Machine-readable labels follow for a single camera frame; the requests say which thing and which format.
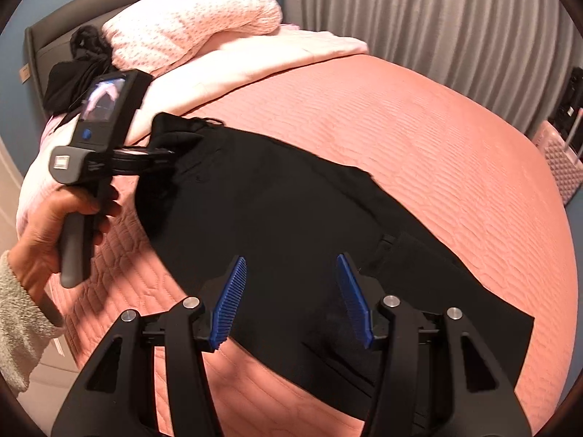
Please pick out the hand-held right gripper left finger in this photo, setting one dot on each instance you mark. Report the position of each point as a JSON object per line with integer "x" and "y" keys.
{"x": 230, "y": 300}

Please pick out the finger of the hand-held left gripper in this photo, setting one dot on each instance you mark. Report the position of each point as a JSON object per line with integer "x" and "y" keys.
{"x": 141, "y": 161}

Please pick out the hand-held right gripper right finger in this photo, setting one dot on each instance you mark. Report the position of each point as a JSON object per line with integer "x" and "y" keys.
{"x": 353, "y": 296}

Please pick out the black pants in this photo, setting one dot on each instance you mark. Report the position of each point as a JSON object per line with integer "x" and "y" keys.
{"x": 273, "y": 218}

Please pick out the person's left forearm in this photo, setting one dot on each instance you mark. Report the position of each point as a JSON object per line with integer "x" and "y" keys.
{"x": 18, "y": 327}

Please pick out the person's left hand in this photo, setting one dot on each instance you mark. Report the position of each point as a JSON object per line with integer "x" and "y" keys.
{"x": 38, "y": 246}

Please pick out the black crumpled cloth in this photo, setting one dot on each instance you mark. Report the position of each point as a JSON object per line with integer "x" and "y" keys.
{"x": 68, "y": 86}

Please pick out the grey bed headboard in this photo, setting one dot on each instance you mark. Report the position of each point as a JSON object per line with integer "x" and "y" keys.
{"x": 54, "y": 41}

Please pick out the pale pink blanket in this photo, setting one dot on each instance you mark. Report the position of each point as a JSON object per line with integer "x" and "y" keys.
{"x": 227, "y": 77}

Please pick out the pink floral pillow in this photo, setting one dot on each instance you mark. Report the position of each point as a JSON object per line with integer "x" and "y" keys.
{"x": 191, "y": 18}

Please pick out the pink quilted bed cover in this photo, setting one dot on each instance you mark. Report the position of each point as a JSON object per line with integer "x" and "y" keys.
{"x": 432, "y": 145}

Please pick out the pink suitcase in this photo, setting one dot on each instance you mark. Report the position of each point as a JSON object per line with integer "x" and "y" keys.
{"x": 562, "y": 164}

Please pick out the grey pleated curtain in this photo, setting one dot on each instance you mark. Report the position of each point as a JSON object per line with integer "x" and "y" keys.
{"x": 432, "y": 22}

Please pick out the black suitcase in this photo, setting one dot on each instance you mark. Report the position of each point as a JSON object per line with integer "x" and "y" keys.
{"x": 569, "y": 95}

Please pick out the small wall label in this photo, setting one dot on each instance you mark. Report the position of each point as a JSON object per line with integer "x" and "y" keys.
{"x": 24, "y": 74}

